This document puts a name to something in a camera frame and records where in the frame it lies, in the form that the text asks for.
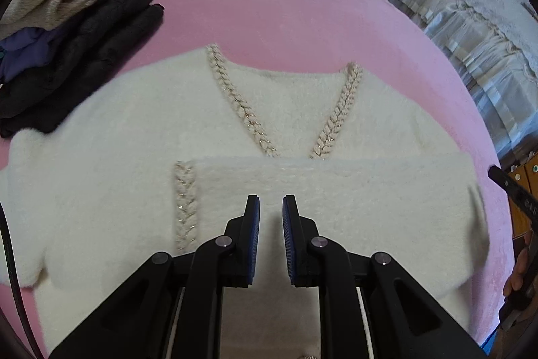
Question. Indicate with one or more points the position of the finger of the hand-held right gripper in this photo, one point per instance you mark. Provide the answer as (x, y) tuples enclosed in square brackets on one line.
[(515, 190)]

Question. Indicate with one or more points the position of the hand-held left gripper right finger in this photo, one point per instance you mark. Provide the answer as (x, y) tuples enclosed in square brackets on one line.
[(288, 233)]

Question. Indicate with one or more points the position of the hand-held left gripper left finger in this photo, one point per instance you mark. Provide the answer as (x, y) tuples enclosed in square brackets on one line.
[(253, 233)]

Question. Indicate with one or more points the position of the white fuzzy sweater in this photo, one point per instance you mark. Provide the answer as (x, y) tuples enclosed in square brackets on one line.
[(336, 119)]

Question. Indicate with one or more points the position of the person's right hand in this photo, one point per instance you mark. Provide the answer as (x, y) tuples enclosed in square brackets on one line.
[(516, 273)]

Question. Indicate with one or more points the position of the bed with white lace cover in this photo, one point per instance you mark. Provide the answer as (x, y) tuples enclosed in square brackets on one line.
[(462, 18)]

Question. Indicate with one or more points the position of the pink blanket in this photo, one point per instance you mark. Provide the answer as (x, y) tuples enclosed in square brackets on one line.
[(273, 5)]

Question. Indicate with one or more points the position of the black fuzzy garment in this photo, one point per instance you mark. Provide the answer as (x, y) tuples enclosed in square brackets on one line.
[(84, 47)]

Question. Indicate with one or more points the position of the purple garment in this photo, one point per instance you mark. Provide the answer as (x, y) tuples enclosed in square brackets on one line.
[(21, 47)]

